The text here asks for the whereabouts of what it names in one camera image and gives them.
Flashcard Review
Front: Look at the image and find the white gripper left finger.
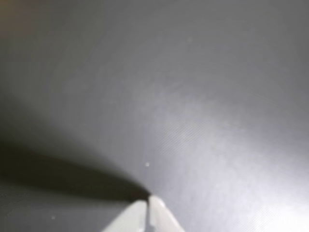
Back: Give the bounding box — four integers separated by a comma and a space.
100, 200, 148, 232

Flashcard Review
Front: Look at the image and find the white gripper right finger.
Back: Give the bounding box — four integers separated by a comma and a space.
148, 195, 186, 232

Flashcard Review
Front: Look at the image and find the black mat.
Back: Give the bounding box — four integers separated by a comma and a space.
0, 0, 309, 232

